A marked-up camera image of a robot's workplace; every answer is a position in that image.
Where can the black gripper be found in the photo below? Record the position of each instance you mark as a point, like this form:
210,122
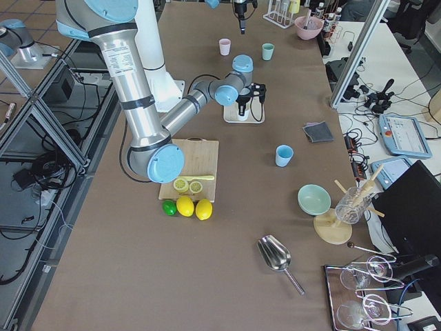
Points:
243,100
239,7

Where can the pink plastic cup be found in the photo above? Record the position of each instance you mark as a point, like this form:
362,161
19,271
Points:
224,46

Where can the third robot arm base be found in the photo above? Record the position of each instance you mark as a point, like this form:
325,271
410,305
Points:
18,43

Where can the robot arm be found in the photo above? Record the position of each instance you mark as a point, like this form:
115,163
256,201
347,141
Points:
215,3
127,34

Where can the white rabbit tray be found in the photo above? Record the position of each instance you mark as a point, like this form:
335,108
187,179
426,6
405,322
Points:
254,113

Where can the black framed glass tray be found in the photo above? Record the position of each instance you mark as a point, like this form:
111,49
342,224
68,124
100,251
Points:
338,294

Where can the mint green plastic cup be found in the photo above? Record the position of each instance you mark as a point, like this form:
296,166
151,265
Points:
267,51

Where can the yellow cup on rack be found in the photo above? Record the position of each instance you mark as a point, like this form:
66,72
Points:
294,6

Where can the light blue plastic cup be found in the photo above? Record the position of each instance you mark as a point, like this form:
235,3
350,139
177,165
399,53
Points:
284,153

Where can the metal muddler tool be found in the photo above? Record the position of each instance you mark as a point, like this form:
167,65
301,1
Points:
306,21

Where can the wooden cutting board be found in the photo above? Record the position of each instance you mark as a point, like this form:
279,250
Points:
201,158

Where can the pink bowl with ice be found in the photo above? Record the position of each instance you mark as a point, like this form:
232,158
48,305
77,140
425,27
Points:
314,27

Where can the grey folded cloth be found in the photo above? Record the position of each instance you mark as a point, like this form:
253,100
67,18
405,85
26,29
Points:
318,132

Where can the yellow plastic knife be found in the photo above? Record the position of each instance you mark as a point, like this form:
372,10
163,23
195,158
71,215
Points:
202,177

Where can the lemon half right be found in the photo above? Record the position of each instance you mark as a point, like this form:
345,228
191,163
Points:
195,187

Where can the lemon half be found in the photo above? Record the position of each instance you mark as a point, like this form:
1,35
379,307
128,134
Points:
181,185
195,187

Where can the lemon half left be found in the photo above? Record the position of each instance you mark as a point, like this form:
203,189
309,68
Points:
181,185

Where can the yellow lemon right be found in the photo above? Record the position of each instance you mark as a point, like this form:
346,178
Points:
204,209

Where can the yellow lemon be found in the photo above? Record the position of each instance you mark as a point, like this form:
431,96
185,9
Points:
185,206
204,209

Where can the yellow lemon left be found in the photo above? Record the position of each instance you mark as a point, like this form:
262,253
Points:
185,206

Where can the mint green bowl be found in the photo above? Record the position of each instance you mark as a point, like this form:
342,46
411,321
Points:
313,199

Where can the green lime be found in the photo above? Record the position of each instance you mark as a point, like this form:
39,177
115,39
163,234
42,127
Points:
169,207

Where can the wooden mug tree stand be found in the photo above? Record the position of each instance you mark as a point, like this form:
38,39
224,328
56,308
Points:
334,231

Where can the clear glass tumbler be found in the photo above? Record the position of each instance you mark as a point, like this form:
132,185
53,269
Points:
352,206

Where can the metal scoop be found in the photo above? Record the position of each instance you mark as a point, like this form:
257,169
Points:
278,258

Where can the teach pendant tablet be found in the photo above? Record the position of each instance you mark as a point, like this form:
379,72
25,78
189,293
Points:
403,136

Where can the black monitor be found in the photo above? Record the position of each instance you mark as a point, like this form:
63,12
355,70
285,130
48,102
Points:
411,207

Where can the wine glass upper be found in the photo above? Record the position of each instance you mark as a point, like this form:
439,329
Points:
358,275

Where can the wine glass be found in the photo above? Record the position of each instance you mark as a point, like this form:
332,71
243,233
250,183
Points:
369,313
358,275

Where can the wine glass lower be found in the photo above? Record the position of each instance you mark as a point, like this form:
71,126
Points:
369,313

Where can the white wire drying rack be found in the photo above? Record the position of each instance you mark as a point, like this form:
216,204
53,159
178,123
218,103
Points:
278,13

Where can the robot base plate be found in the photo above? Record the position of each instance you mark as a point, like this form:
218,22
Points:
167,98

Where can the aluminium frame post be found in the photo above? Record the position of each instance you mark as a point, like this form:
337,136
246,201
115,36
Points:
366,33

